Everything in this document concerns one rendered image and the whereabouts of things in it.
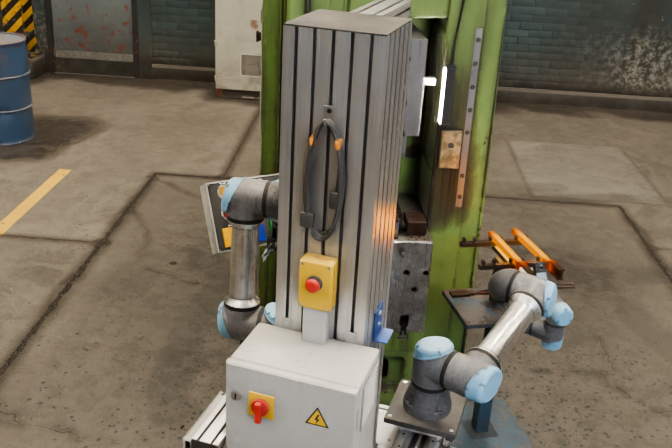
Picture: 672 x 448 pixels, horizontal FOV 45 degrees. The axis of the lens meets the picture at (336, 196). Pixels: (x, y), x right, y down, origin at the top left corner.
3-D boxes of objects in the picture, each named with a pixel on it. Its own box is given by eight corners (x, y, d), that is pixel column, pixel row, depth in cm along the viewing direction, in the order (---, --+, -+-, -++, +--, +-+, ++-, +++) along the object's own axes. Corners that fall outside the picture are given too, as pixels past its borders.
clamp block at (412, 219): (425, 236, 347) (427, 222, 345) (406, 235, 347) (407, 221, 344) (421, 224, 359) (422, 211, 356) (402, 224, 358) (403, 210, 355)
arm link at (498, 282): (472, 284, 269) (504, 333, 308) (502, 295, 263) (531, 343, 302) (486, 254, 272) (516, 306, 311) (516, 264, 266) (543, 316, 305)
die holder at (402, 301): (423, 332, 359) (433, 242, 342) (339, 331, 356) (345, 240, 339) (406, 274, 411) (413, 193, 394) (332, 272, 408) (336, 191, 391)
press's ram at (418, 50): (439, 137, 331) (449, 40, 316) (346, 134, 328) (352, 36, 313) (422, 109, 370) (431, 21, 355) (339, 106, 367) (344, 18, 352)
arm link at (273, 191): (304, 183, 242) (328, 196, 290) (269, 179, 244) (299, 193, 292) (299, 221, 241) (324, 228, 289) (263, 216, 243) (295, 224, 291)
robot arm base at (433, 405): (446, 425, 243) (449, 398, 239) (397, 413, 247) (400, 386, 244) (455, 397, 257) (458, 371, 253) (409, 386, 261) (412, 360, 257)
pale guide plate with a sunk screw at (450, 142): (458, 168, 350) (462, 131, 343) (438, 168, 349) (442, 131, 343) (457, 167, 352) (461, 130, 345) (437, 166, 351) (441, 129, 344)
